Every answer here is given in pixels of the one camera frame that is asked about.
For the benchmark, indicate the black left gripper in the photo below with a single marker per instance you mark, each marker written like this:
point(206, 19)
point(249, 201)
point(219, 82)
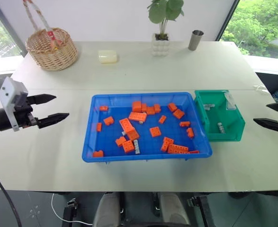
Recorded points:
point(22, 111)

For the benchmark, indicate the green plastic bin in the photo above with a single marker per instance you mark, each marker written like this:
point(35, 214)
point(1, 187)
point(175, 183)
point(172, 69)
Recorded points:
point(233, 127)

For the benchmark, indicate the clear label holder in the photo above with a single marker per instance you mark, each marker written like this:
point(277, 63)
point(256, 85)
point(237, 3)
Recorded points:
point(230, 101)

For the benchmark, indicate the small orange block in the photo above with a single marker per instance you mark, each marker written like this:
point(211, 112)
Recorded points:
point(185, 124)
point(194, 152)
point(162, 119)
point(103, 108)
point(99, 127)
point(98, 154)
point(190, 133)

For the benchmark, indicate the blue plastic bin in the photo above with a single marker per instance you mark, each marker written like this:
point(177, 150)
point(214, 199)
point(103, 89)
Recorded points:
point(110, 146)

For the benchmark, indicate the grey brick in tray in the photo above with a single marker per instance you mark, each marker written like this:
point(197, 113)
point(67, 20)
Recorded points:
point(136, 147)

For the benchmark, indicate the metal cup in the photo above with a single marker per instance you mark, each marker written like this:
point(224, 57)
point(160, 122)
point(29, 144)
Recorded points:
point(195, 40)

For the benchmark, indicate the grey rounded shape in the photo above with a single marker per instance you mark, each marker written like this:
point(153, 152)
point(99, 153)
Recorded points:
point(173, 209)
point(106, 210)

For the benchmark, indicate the white bubble plant pot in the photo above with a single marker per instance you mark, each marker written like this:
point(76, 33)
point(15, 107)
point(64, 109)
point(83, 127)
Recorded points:
point(160, 47)

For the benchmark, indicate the green leafy plant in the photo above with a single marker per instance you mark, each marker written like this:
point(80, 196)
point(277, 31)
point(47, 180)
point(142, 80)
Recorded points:
point(164, 10)

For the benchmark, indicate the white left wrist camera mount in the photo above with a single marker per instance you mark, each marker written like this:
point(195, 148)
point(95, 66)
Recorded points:
point(7, 94)

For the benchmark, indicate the black table leg bracket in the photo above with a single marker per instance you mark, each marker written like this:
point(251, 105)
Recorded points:
point(203, 210)
point(70, 210)

